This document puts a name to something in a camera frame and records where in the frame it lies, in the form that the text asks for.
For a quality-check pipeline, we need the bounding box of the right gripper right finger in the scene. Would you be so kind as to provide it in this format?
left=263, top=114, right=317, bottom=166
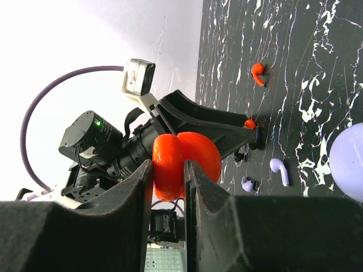
left=184, top=161, right=362, bottom=271

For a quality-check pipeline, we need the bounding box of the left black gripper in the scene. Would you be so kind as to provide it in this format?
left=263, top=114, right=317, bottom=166
left=106, top=90, right=257, bottom=181

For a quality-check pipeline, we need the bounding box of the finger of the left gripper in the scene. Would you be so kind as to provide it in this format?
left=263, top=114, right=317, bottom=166
left=234, top=126, right=261, bottom=162

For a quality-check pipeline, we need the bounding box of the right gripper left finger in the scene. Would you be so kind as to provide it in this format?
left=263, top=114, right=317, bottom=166
left=1, top=160, right=153, bottom=271

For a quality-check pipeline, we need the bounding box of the orange earbud charging case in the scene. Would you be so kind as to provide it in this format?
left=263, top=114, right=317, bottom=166
left=152, top=131, right=222, bottom=202

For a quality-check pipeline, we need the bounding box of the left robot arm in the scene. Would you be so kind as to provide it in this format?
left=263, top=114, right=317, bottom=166
left=58, top=90, right=261, bottom=203

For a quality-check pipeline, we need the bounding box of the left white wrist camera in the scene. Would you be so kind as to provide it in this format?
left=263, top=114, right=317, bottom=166
left=123, top=58, right=156, bottom=96

